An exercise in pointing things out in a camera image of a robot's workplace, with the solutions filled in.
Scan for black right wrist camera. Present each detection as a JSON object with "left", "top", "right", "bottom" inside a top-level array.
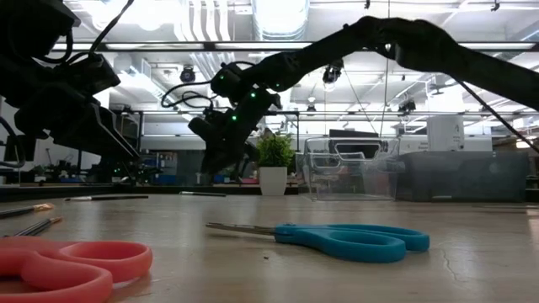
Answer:
[{"left": 187, "top": 109, "right": 227, "bottom": 142}]

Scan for black computer monitor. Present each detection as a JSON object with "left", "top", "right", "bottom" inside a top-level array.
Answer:
[{"left": 16, "top": 133, "right": 38, "bottom": 163}]

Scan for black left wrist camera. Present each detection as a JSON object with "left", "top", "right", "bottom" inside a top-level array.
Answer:
[{"left": 62, "top": 52, "right": 122, "bottom": 92}]

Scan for small potted green plant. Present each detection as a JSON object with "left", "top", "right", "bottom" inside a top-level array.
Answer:
[{"left": 255, "top": 133, "right": 296, "bottom": 198}]

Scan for clear plastic bin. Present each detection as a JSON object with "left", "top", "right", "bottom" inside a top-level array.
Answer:
[{"left": 296, "top": 136, "right": 403, "bottom": 202}]

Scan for black ceiling spotlight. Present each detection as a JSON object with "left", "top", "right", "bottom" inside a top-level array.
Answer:
[
  {"left": 321, "top": 58, "right": 345, "bottom": 85},
  {"left": 179, "top": 66, "right": 197, "bottom": 85},
  {"left": 397, "top": 98, "right": 418, "bottom": 115}
]

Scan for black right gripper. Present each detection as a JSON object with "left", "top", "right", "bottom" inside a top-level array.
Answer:
[{"left": 200, "top": 88, "right": 283, "bottom": 176}]

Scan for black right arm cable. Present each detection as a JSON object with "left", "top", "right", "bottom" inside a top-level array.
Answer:
[{"left": 160, "top": 78, "right": 224, "bottom": 111}]

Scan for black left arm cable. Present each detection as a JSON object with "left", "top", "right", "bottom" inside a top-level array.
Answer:
[{"left": 40, "top": 0, "right": 136, "bottom": 64}]

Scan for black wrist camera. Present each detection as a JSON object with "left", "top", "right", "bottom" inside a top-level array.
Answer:
[
  {"left": 187, "top": 109, "right": 227, "bottom": 142},
  {"left": 62, "top": 52, "right": 122, "bottom": 92}
]

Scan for white box cabinet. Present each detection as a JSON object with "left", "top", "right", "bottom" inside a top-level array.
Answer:
[{"left": 426, "top": 114, "right": 466, "bottom": 153}]

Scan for blue handled scissors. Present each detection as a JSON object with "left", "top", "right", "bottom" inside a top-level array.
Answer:
[{"left": 205, "top": 222, "right": 431, "bottom": 265}]

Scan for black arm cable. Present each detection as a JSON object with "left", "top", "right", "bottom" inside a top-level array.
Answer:
[
  {"left": 40, "top": 0, "right": 136, "bottom": 64},
  {"left": 160, "top": 78, "right": 224, "bottom": 111}
]

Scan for brown paintbrush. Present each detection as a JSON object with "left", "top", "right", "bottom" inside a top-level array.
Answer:
[{"left": 63, "top": 194, "right": 150, "bottom": 202}]

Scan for grey translucent plastic bin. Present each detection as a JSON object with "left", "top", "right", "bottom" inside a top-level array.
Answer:
[{"left": 395, "top": 150, "right": 528, "bottom": 204}]

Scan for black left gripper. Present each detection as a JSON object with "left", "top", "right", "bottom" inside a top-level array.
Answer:
[{"left": 14, "top": 79, "right": 142, "bottom": 159}]

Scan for orange handled scissors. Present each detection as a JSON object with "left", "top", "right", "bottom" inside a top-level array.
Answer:
[{"left": 0, "top": 236, "right": 154, "bottom": 303}]

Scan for black aluminium rig frame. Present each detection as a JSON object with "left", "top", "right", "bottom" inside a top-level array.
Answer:
[{"left": 0, "top": 183, "right": 304, "bottom": 203}]

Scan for silver ventilation duct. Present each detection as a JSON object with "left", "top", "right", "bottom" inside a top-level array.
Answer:
[{"left": 251, "top": 0, "right": 312, "bottom": 42}]

